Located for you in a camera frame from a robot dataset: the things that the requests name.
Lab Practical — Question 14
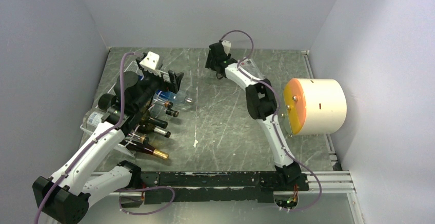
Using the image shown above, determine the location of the dark green wine bottle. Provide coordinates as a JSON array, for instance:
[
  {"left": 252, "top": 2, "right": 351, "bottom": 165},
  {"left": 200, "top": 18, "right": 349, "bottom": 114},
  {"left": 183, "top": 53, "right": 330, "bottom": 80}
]
[{"left": 97, "top": 93, "right": 169, "bottom": 130}]

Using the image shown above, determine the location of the small dark capped bottle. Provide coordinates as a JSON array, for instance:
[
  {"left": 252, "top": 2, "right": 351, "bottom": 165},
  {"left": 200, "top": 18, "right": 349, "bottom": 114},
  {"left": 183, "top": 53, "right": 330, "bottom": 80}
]
[{"left": 165, "top": 109, "right": 179, "bottom": 117}]

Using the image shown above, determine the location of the aluminium frame rail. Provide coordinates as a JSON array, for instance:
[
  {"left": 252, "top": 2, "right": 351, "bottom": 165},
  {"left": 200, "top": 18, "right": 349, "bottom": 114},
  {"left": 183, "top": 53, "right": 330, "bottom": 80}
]
[{"left": 109, "top": 171, "right": 354, "bottom": 214}]

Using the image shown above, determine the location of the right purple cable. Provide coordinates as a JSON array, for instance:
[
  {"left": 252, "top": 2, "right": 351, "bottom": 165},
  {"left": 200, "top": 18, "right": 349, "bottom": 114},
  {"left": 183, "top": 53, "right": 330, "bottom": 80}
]
[{"left": 219, "top": 29, "right": 323, "bottom": 213}]

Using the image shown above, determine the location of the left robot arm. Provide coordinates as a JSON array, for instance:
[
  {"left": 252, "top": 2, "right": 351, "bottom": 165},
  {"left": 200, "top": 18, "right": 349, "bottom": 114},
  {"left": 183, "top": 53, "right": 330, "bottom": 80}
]
[{"left": 32, "top": 52, "right": 184, "bottom": 223}]

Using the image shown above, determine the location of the gold foil wine bottle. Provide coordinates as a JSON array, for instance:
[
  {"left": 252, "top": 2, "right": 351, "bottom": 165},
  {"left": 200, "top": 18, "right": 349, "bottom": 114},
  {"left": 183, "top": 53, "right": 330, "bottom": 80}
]
[{"left": 126, "top": 143, "right": 169, "bottom": 160}]

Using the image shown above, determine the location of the blue clear bottle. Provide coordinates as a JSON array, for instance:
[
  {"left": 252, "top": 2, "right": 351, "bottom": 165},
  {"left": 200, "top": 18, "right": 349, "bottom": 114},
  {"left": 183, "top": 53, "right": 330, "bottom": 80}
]
[{"left": 135, "top": 74, "right": 194, "bottom": 106}]

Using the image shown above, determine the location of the clear amber liquor bottle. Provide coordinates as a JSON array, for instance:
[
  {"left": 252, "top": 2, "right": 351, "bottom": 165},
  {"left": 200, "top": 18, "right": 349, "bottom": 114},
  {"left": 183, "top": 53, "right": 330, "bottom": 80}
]
[{"left": 143, "top": 98, "right": 173, "bottom": 110}]

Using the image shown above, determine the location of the white wire wine rack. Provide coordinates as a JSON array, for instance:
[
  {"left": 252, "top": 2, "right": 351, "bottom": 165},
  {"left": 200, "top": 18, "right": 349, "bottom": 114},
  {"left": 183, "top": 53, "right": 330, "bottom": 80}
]
[{"left": 80, "top": 71, "right": 171, "bottom": 160}]

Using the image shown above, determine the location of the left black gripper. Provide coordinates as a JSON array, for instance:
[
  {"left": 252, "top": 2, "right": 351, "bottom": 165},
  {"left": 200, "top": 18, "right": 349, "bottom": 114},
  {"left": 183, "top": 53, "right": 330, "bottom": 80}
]
[{"left": 134, "top": 68, "right": 183, "bottom": 110}]

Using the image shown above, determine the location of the clear bottle white label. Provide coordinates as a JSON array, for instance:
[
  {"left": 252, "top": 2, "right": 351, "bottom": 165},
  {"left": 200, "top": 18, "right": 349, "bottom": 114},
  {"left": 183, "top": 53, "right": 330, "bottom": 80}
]
[{"left": 82, "top": 110, "right": 104, "bottom": 131}]

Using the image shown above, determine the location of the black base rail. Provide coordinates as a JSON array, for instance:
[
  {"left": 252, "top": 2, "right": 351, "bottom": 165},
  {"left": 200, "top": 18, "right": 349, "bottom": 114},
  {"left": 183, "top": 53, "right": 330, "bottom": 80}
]
[{"left": 122, "top": 171, "right": 309, "bottom": 205}]

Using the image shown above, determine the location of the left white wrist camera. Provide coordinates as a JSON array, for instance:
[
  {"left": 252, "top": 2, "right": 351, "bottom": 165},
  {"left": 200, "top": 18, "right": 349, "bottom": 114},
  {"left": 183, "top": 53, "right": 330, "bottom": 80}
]
[{"left": 143, "top": 51, "right": 161, "bottom": 72}]

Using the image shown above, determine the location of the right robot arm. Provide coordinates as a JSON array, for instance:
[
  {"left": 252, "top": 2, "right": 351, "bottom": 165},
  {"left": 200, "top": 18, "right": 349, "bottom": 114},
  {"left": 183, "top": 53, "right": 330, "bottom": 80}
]
[{"left": 205, "top": 42, "right": 302, "bottom": 190}]

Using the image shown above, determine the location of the white cylinder orange face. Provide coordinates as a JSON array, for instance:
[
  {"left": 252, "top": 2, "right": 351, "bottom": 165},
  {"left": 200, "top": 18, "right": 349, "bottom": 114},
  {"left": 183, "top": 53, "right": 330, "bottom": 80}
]
[{"left": 283, "top": 78, "right": 347, "bottom": 135}]

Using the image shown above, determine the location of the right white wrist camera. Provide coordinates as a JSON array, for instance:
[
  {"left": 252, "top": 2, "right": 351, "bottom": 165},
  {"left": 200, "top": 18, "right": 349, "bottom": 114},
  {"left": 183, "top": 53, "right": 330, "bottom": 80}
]
[{"left": 221, "top": 40, "right": 231, "bottom": 55}]

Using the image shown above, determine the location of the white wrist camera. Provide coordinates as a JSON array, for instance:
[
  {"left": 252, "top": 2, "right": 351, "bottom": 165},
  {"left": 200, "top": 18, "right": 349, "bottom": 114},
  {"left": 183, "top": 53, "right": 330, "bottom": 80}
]
[
  {"left": 143, "top": 51, "right": 161, "bottom": 72},
  {"left": 221, "top": 40, "right": 231, "bottom": 55}
]

